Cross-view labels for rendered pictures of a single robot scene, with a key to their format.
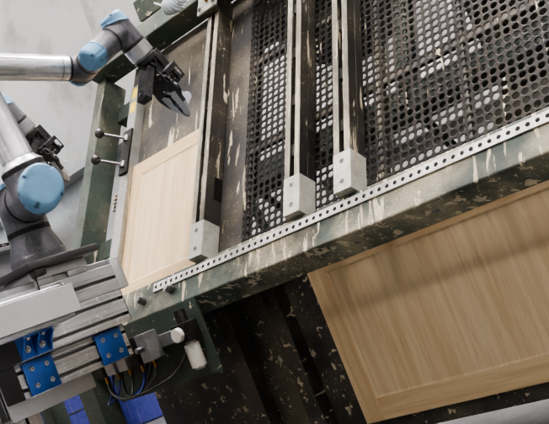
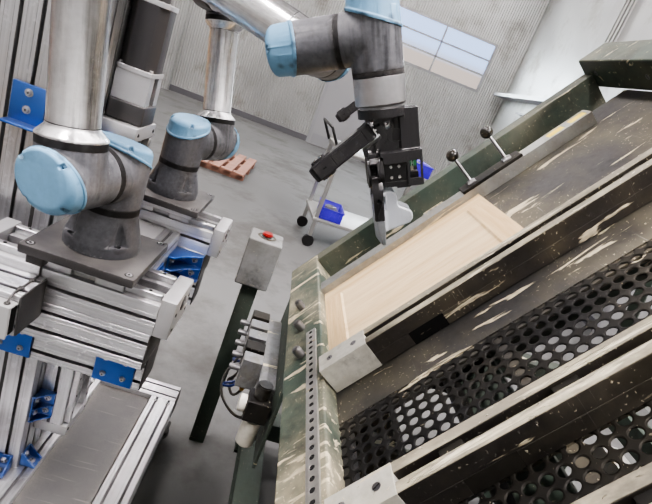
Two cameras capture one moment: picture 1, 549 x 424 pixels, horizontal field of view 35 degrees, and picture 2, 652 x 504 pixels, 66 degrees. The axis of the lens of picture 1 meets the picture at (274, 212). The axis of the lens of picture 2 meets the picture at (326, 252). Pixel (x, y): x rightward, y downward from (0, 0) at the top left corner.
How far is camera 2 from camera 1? 2.09 m
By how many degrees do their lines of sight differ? 48
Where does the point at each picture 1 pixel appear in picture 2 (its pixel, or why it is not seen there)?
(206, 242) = (341, 367)
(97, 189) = (456, 178)
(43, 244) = (81, 232)
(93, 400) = not seen: hidden behind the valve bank
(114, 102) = (575, 107)
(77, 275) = (102, 289)
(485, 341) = not seen: outside the picture
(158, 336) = (259, 374)
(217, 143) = (496, 279)
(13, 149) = (49, 108)
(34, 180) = (31, 169)
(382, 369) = not seen: outside the picture
